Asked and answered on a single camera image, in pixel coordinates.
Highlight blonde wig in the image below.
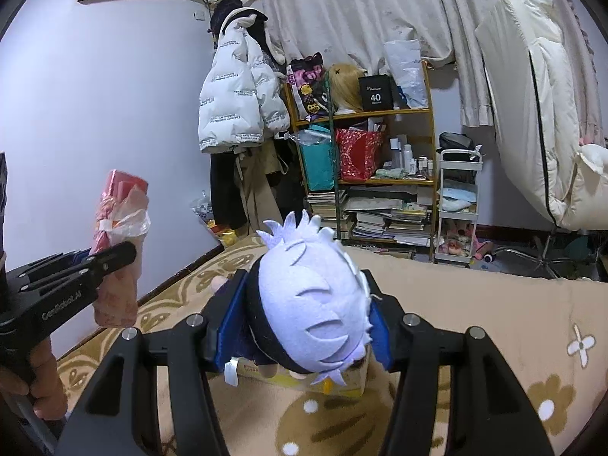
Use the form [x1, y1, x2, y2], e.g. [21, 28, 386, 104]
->
[328, 63, 366, 114]

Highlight black hanging garment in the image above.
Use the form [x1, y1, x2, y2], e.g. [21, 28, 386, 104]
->
[209, 149, 250, 231]

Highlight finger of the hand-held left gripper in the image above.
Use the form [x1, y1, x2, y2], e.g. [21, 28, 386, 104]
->
[9, 248, 93, 281]
[21, 241, 138, 295]

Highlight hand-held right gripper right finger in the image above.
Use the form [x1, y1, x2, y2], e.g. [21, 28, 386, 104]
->
[358, 268, 556, 456]

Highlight white puffer jacket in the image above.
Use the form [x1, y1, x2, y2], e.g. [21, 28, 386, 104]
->
[198, 7, 291, 154]

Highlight plastic bag with print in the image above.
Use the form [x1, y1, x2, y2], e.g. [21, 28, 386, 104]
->
[191, 192, 217, 224]

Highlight beige printed blanket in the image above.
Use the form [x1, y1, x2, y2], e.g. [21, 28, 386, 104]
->
[52, 235, 608, 456]

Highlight black box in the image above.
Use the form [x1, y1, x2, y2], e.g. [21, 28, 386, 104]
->
[358, 75, 396, 111]

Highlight black printed tote bag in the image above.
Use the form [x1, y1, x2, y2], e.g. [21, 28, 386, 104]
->
[287, 54, 331, 122]

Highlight white rolling cart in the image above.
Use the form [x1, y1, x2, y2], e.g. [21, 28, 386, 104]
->
[434, 148, 484, 264]

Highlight yellow red packets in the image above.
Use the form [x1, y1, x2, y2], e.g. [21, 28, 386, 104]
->
[209, 221, 238, 248]

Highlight teal paper bag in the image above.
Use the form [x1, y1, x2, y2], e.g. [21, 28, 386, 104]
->
[297, 126, 336, 192]

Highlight group of cosmetic bottles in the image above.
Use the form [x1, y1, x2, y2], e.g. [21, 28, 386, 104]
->
[389, 133, 435, 176]

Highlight person's left hand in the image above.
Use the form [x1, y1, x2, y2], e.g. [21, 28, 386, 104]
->
[0, 337, 70, 421]

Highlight metal chair base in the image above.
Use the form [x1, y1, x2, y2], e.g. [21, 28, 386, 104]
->
[494, 228, 608, 281]

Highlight clear plastic bag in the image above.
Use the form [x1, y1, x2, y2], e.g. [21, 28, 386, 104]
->
[384, 38, 428, 110]

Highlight brown cardboard box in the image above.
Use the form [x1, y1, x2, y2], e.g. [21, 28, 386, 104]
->
[235, 356, 371, 397]

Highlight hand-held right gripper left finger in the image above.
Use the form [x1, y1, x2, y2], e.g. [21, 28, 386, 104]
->
[54, 268, 252, 456]

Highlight black pouch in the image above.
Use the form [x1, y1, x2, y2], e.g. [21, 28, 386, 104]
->
[438, 131, 476, 150]

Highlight red gift bag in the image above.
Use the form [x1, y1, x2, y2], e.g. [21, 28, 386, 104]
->
[335, 127, 385, 182]

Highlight beige trench coat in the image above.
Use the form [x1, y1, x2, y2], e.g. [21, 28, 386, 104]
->
[233, 142, 290, 238]

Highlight pink bundle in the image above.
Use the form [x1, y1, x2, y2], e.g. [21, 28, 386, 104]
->
[90, 169, 152, 328]

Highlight wooden shelf with books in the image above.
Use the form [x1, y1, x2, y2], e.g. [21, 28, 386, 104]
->
[282, 64, 440, 264]

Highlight cream curtain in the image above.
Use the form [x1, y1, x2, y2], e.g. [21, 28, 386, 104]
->
[252, 0, 599, 129]

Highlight pink soft dolls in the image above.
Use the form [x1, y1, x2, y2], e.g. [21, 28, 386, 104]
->
[439, 221, 476, 253]

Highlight blue white cloth pack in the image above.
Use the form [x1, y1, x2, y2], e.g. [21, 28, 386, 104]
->
[438, 183, 477, 212]

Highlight cream quilt with black trim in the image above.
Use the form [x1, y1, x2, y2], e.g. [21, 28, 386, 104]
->
[475, 0, 608, 231]

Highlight white-haired plush doll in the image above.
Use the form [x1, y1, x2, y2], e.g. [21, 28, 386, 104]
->
[211, 209, 376, 388]

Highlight stack of books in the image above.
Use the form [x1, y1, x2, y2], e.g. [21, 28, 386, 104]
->
[304, 187, 435, 248]

